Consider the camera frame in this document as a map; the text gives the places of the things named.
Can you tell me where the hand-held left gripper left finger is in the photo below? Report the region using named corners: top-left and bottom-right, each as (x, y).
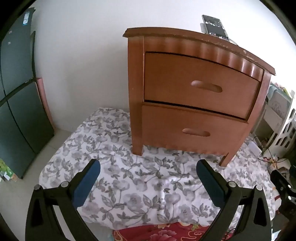
top-left (25, 159), bottom-right (101, 241)

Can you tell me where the red floral quilt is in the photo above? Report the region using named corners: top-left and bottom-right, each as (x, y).
top-left (112, 222), bottom-right (213, 241)

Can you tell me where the green printed box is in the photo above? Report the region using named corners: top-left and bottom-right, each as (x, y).
top-left (0, 159), bottom-right (16, 182)

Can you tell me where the black cable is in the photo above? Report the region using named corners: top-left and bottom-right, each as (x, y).
top-left (253, 136), bottom-right (289, 165)

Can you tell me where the white bedside shelf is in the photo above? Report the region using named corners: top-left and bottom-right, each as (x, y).
top-left (253, 102), bottom-right (286, 146)

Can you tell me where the wooden drawer with shallow front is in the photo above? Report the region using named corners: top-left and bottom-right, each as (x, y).
top-left (143, 51), bottom-right (264, 120)

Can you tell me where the white power bank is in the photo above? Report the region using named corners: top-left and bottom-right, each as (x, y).
top-left (247, 142), bottom-right (262, 156)

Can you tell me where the grey printed box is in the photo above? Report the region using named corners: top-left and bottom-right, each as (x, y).
top-left (266, 87), bottom-right (292, 120)

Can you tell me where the smartphone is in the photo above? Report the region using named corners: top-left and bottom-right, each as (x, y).
top-left (202, 14), bottom-right (229, 40)

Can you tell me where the wooden nightstand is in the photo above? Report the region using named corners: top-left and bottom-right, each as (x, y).
top-left (122, 27), bottom-right (277, 167)

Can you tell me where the white cutout headboard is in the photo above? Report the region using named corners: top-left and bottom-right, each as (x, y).
top-left (269, 109), bottom-right (296, 153)

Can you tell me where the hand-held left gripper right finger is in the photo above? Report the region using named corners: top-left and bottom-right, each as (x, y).
top-left (196, 159), bottom-right (272, 241)

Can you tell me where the grey floral bedspread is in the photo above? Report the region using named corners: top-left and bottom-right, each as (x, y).
top-left (39, 107), bottom-right (281, 230)

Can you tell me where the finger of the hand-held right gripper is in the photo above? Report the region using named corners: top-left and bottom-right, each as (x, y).
top-left (270, 170), bottom-right (292, 194)

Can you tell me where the pink rolled mat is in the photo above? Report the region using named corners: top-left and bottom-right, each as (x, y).
top-left (37, 77), bottom-right (55, 129)

